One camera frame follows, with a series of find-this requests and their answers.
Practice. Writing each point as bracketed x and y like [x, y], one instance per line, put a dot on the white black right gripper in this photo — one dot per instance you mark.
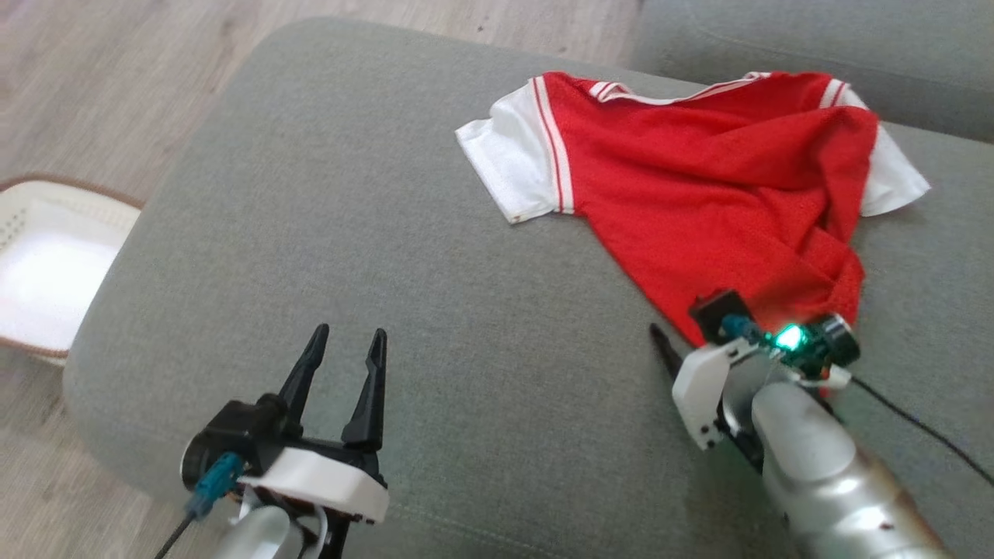
[699, 388]

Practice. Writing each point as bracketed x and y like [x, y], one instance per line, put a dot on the large grey sofa seat cushion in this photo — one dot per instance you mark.
[435, 310]

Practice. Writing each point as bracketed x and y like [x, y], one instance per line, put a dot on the small grey sofa seat cushion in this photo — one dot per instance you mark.
[815, 54]

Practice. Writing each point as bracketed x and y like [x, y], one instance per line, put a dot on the red jersey with white sleeves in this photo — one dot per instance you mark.
[683, 178]

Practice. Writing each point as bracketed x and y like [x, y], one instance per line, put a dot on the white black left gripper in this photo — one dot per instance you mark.
[326, 473]

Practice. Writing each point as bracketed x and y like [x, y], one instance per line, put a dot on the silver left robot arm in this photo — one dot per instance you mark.
[260, 539]

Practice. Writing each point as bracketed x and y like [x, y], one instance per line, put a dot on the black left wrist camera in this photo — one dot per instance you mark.
[217, 435]

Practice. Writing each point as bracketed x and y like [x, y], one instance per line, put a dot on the white plastic laundry basket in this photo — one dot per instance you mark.
[46, 272]

